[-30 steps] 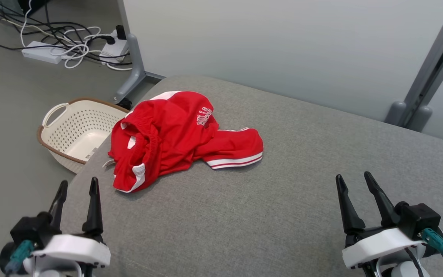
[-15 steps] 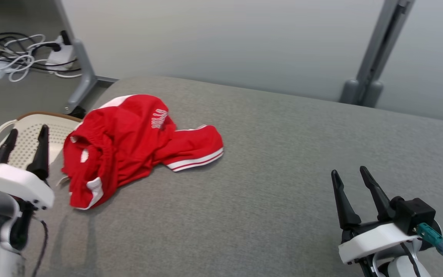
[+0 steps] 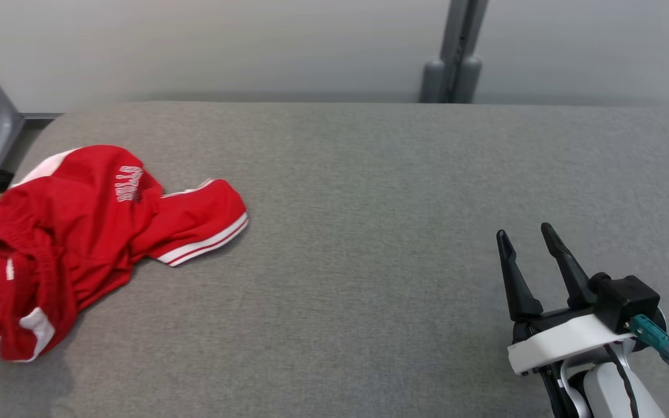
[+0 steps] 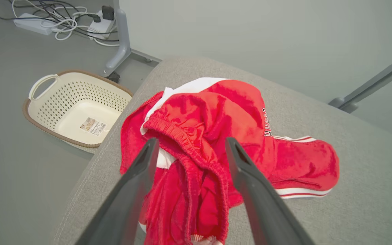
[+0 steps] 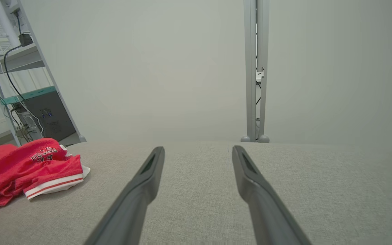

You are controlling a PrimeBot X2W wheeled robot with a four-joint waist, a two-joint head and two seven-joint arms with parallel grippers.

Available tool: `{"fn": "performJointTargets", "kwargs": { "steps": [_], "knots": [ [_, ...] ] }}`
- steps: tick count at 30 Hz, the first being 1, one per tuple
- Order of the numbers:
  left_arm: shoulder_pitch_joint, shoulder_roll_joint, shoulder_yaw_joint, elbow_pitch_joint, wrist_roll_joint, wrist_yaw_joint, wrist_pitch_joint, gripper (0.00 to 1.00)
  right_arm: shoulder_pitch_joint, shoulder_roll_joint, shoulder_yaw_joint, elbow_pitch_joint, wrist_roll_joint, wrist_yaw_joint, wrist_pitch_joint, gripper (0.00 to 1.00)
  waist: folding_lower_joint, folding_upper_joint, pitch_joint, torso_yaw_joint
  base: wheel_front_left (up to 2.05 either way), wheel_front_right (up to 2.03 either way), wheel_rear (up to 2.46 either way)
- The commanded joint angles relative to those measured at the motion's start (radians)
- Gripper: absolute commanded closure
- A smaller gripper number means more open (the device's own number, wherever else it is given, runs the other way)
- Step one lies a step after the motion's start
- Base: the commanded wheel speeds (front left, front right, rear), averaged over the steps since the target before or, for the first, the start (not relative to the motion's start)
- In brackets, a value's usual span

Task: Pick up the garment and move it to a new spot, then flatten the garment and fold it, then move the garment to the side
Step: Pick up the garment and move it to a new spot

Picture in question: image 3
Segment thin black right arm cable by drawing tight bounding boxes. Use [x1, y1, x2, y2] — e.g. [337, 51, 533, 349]
[605, 344, 640, 418]

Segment teal right camera connector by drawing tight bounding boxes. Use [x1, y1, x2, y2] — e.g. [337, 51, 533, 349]
[630, 315, 669, 365]

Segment grey cylinder post foot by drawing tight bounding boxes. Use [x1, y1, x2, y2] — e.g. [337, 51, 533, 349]
[454, 55, 483, 104]
[420, 58, 447, 104]

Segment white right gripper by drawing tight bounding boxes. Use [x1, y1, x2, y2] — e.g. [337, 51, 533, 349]
[497, 222, 637, 377]

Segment red basketball shorts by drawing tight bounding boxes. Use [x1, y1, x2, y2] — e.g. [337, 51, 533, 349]
[0, 144, 249, 363]

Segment grey vertical wall post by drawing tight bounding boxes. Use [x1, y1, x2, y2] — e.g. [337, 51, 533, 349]
[439, 0, 489, 104]

